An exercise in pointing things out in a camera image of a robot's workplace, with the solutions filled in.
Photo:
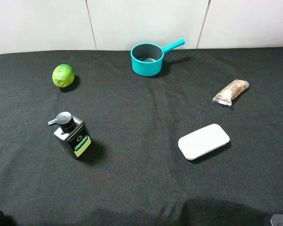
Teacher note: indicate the green lime fruit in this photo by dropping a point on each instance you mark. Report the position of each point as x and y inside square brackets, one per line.
[63, 75]

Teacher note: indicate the clear wrapped snack packet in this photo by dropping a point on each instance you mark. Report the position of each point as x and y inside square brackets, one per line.
[230, 92]

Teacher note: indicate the black tablecloth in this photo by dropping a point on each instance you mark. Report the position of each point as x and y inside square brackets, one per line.
[133, 173]

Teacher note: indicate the grey robot base right corner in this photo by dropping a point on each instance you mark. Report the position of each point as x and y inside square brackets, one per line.
[277, 220]

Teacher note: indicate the black pump soap bottle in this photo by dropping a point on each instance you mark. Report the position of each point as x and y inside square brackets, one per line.
[71, 133]

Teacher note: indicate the teal saucepan with handle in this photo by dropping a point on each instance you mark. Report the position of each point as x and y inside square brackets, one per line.
[147, 58]

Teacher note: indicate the white rounded flat box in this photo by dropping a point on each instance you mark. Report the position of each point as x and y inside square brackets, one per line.
[202, 141]

